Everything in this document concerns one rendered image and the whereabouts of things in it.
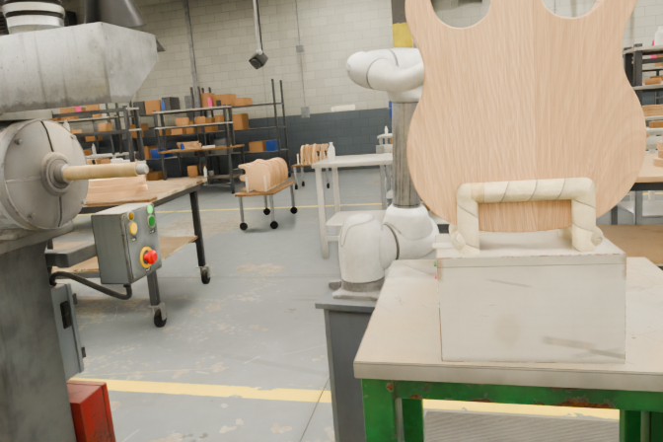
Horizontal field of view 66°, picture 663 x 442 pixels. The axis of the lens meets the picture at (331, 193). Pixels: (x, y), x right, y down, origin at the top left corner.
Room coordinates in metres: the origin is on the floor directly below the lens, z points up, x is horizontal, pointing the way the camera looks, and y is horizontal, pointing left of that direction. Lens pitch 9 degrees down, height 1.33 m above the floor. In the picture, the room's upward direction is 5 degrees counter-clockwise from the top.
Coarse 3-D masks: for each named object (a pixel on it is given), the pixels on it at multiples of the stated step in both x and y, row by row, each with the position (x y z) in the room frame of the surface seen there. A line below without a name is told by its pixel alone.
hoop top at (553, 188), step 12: (540, 180) 0.75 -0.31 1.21; (552, 180) 0.75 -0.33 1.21; (564, 180) 0.74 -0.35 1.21; (576, 180) 0.74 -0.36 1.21; (588, 180) 0.74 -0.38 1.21; (456, 192) 0.78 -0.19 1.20; (468, 192) 0.76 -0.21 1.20; (480, 192) 0.76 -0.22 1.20; (492, 192) 0.75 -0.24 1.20; (504, 192) 0.75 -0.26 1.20; (516, 192) 0.75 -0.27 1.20; (528, 192) 0.74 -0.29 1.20; (540, 192) 0.74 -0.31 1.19; (552, 192) 0.74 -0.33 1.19; (564, 192) 0.74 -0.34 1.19; (576, 192) 0.73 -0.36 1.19
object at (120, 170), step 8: (72, 168) 1.14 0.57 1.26; (80, 168) 1.13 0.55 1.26; (88, 168) 1.12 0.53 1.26; (96, 168) 1.12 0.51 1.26; (104, 168) 1.11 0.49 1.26; (112, 168) 1.11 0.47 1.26; (120, 168) 1.10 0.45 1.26; (128, 168) 1.10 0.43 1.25; (64, 176) 1.14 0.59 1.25; (72, 176) 1.13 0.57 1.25; (80, 176) 1.13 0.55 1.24; (88, 176) 1.12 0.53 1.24; (96, 176) 1.12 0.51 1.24; (104, 176) 1.11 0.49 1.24; (112, 176) 1.11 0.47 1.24; (120, 176) 1.11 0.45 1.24; (128, 176) 1.10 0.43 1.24; (136, 176) 1.10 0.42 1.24
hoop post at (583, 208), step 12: (588, 192) 0.73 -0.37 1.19; (576, 204) 0.74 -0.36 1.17; (588, 204) 0.73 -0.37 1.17; (576, 216) 0.74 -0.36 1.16; (588, 216) 0.73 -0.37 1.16; (576, 228) 0.74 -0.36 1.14; (588, 228) 0.73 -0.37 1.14; (576, 240) 0.74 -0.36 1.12; (588, 240) 0.73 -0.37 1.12; (588, 252) 0.73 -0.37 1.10
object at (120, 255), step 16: (112, 208) 1.43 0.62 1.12; (128, 208) 1.41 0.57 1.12; (144, 208) 1.44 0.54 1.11; (96, 224) 1.36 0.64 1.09; (112, 224) 1.35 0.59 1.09; (128, 224) 1.36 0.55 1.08; (144, 224) 1.43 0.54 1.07; (96, 240) 1.36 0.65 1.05; (112, 240) 1.35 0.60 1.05; (128, 240) 1.35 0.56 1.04; (144, 240) 1.42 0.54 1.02; (112, 256) 1.35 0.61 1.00; (128, 256) 1.35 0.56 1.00; (160, 256) 1.48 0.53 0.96; (64, 272) 1.37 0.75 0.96; (112, 272) 1.35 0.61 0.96; (128, 272) 1.34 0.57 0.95; (144, 272) 1.40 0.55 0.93; (96, 288) 1.38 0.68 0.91; (128, 288) 1.39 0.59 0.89
